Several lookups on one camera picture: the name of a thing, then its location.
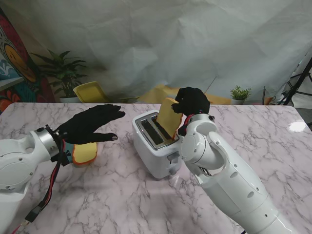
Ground large leafy potted plant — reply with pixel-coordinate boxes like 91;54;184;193
30;50;88;103

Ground black tripod stand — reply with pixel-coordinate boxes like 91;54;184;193
282;52;312;106

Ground white backdrop sheet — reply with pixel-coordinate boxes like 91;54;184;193
0;0;312;104

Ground red black arm cable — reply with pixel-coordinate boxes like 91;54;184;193
177;111;210;137
9;138;71;232

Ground white two-slot toaster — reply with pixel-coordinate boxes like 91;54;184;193
132;109;182;180

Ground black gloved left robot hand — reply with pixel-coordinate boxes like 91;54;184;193
56;104;126;145

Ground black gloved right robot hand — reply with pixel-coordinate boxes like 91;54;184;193
172;87;211;117

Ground red black right arm cable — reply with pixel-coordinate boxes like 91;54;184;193
177;111;210;137

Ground yellow toy toast slice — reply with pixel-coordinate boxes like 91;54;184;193
72;142;98;166
156;97;184;137

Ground open silver laptop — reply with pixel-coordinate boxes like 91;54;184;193
164;75;217;105

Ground small green potted plant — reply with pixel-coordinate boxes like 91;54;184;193
230;85;252;105

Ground red black left arm cable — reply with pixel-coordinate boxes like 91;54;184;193
9;138;71;232

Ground colourful mural banner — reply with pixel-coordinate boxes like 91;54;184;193
0;7;56;115

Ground yellow table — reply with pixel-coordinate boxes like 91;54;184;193
140;84;231;105

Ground yellow plastic chair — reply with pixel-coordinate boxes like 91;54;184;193
73;81;110;103

